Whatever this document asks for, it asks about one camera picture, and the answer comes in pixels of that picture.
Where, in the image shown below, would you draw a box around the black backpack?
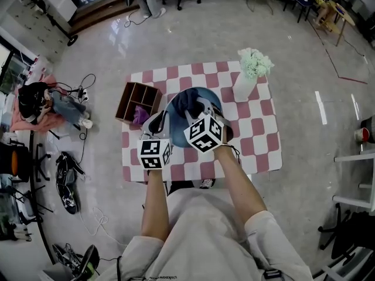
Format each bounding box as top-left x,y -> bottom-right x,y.
55,150 -> 86,215

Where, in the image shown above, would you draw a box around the purple cloth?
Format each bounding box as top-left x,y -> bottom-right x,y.
132,105 -> 151,125

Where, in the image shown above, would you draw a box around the white desk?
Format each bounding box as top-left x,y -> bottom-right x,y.
332,149 -> 375,212

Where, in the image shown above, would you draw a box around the pink chair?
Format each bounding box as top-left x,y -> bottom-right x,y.
10,74 -> 67,133

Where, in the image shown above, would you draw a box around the person's left forearm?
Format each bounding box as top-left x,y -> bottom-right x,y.
141,168 -> 171,242

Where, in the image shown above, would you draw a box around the black orange office chair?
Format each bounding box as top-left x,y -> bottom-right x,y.
0,143 -> 52,184

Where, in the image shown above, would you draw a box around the round wooden table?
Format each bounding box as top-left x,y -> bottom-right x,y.
322,3 -> 356,47

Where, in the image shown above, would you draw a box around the big blue plate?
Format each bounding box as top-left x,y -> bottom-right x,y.
163,86 -> 224,149

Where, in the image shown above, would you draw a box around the wicker basket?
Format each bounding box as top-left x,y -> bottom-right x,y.
360,114 -> 375,145

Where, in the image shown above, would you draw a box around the wooden compartment box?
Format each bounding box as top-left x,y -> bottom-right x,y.
115,81 -> 163,125

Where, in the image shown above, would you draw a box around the pink white checkered tablecloth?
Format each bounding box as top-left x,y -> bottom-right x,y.
121,60 -> 284,183

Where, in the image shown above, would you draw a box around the wooden step platform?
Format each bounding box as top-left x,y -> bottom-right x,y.
69,0 -> 140,36

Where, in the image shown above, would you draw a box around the red bucket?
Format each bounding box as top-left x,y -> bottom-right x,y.
353,126 -> 370,142

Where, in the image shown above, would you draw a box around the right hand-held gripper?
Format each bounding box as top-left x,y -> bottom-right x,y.
183,97 -> 235,154

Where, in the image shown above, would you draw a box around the pale green flower bouquet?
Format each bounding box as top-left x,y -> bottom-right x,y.
237,47 -> 275,80

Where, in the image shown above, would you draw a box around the person's beige shirt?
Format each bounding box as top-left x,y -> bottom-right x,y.
96,187 -> 314,281

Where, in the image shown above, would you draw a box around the black coat rack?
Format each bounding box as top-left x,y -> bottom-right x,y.
22,0 -> 79,47

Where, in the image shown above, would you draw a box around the person's black trousers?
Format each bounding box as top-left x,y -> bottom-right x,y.
167,180 -> 200,195

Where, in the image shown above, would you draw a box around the dark blue cloth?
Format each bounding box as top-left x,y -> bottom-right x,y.
171,88 -> 204,119

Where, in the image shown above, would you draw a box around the person's right forearm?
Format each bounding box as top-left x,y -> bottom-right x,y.
213,145 -> 268,242

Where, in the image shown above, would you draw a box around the white vase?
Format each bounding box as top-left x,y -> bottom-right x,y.
232,71 -> 258,102

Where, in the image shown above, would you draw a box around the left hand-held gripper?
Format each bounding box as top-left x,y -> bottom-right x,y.
137,110 -> 174,171

